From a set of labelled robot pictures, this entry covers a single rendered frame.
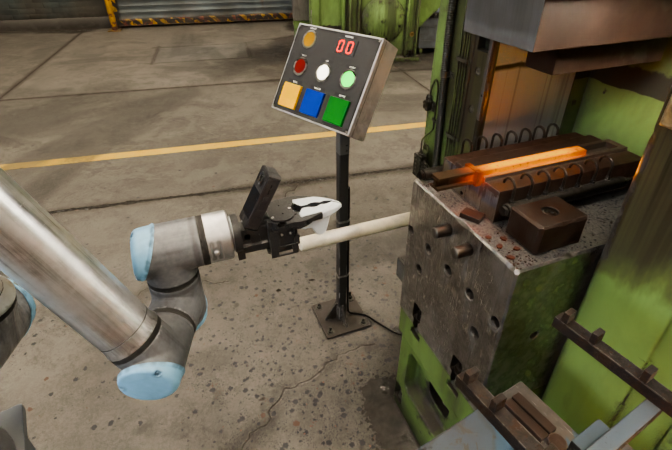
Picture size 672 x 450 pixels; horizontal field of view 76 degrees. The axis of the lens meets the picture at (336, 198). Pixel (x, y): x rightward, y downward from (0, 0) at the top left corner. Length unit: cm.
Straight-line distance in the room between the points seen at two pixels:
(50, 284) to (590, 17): 93
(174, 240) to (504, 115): 88
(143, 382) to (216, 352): 117
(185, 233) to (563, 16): 73
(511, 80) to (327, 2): 468
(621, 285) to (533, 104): 53
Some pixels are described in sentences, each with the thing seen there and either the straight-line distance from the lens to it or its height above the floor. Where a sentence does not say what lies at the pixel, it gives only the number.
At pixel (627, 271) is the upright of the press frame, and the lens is 98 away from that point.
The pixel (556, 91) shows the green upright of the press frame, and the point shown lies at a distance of 134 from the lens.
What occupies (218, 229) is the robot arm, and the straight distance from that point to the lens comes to 76.
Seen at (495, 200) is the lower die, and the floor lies 97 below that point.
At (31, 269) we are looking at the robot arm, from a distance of 66.
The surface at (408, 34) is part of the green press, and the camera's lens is 592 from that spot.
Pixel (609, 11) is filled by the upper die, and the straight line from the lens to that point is 95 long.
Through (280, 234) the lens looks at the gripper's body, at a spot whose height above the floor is 98.
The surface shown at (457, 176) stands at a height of 101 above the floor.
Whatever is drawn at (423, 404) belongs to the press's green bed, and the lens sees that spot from 156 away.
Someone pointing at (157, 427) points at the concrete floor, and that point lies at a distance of 178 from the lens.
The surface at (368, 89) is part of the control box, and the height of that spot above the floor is 107.
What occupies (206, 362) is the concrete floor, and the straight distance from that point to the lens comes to 189.
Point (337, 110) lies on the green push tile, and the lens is 125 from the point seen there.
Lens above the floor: 145
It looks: 32 degrees down
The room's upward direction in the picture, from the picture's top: straight up
